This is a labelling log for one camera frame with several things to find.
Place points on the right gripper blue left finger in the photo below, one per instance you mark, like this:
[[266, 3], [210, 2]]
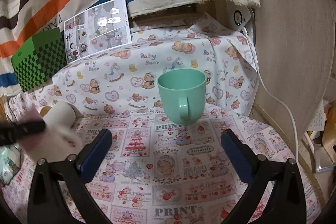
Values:
[[92, 155]]

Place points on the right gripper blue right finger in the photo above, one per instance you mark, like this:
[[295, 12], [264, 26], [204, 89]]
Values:
[[239, 154]]

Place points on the white mug with pink base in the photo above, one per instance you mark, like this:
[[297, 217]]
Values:
[[54, 144]]

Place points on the mint green plastic cup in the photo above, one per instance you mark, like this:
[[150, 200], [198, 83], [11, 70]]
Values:
[[183, 95]]

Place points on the green illustrated packet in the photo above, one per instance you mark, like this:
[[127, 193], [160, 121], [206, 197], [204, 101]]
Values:
[[10, 162]]

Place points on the pink drip pattern mug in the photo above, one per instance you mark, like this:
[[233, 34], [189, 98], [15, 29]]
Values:
[[44, 110]]

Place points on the plain white mug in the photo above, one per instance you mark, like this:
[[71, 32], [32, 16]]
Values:
[[61, 114]]

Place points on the pink print pattern tablecloth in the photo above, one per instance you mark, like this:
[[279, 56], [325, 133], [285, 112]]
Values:
[[158, 172]]

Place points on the baby bear print cloth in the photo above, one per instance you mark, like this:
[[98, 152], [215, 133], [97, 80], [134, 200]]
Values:
[[124, 79]]

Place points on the green checkered box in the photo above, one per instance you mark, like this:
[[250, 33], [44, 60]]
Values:
[[39, 58]]

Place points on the comic sticker sheet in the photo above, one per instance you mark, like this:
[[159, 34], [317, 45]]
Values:
[[99, 28]]

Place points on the white round device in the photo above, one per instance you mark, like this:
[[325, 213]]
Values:
[[239, 16]]

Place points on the wooden board panel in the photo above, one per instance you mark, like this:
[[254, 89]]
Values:
[[295, 42]]

